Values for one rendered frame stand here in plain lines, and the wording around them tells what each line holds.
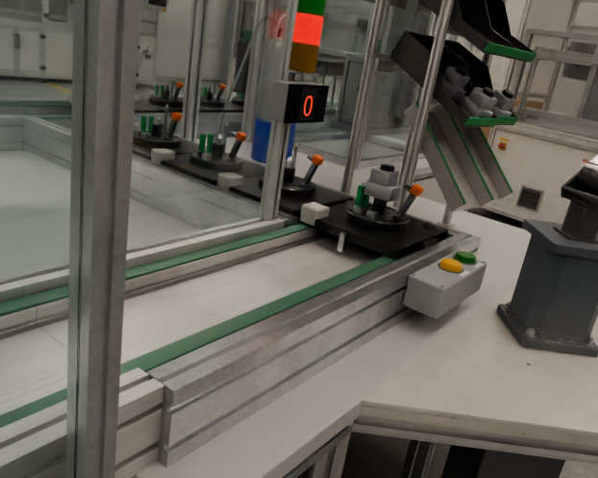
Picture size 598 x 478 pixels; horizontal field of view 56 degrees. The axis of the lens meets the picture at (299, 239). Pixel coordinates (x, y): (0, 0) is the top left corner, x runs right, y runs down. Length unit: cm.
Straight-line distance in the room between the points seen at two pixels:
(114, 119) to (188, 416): 36
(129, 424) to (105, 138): 32
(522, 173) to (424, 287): 444
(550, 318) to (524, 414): 25
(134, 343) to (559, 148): 477
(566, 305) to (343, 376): 45
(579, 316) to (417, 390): 38
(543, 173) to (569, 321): 425
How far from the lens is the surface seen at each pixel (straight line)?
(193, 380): 64
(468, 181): 151
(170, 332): 81
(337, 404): 81
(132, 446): 65
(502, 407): 92
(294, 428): 76
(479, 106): 141
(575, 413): 98
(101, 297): 45
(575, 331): 115
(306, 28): 108
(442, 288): 100
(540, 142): 535
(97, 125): 41
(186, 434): 68
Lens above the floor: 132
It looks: 20 degrees down
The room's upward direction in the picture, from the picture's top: 9 degrees clockwise
